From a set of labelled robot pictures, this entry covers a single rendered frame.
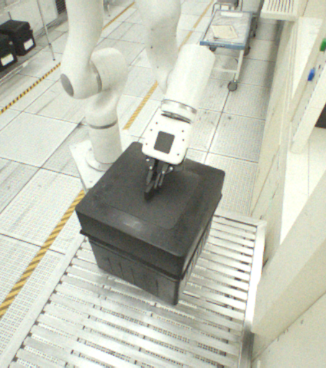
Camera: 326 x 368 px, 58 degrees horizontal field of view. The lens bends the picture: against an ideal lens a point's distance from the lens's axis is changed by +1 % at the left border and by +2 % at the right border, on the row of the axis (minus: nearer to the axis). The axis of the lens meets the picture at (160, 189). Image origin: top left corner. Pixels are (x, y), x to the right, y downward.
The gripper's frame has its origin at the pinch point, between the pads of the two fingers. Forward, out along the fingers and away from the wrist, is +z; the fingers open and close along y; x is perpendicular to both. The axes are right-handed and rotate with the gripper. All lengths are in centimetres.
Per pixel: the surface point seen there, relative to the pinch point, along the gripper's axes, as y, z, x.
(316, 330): 38.3, 11.5, -16.3
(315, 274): 34.8, 3.0, -18.6
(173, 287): 12.5, 24.5, 3.8
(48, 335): -13, 48, -3
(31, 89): -222, -26, 179
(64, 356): -6, 50, -5
